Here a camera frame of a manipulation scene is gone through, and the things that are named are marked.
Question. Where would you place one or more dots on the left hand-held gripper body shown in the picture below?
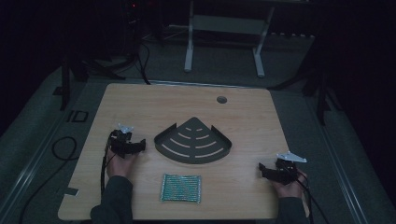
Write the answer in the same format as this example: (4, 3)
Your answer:
(120, 143)

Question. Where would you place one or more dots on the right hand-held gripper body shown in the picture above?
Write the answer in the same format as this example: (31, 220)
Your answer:
(285, 170)

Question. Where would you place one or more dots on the person's right hand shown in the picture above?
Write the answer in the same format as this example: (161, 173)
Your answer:
(290, 188)

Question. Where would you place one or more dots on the person's left hand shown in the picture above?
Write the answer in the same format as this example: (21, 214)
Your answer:
(120, 165)

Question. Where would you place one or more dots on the black slotted corner shelf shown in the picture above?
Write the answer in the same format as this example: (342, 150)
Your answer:
(193, 141)

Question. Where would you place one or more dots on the green ribbed cloth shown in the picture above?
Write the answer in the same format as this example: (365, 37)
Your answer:
(181, 188)

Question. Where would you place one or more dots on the black tripod stand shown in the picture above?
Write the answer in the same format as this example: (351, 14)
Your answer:
(65, 84)
(320, 96)

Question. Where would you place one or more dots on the white metal stand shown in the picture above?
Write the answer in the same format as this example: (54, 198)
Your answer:
(190, 46)

